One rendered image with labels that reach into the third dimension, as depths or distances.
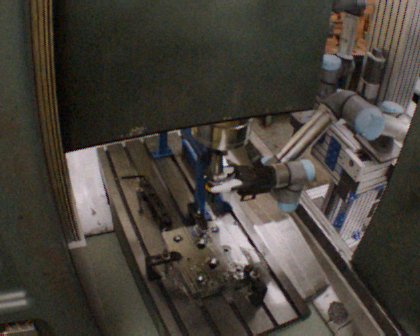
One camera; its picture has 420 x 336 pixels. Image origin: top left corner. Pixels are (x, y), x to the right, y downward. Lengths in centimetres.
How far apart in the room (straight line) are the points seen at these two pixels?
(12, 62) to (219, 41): 47
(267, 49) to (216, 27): 14
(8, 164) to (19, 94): 11
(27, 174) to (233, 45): 49
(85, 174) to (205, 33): 141
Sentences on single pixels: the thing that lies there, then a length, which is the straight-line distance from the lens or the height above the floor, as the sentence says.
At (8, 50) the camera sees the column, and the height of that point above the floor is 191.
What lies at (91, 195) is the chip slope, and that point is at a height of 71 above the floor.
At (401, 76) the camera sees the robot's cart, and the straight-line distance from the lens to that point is 198.
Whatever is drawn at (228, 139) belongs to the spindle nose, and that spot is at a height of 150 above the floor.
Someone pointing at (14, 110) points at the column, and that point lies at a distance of 50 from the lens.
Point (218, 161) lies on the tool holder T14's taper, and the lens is 111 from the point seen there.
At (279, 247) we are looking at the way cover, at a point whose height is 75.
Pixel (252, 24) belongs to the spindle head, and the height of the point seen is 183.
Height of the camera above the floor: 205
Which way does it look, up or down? 38 degrees down
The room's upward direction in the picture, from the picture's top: 6 degrees clockwise
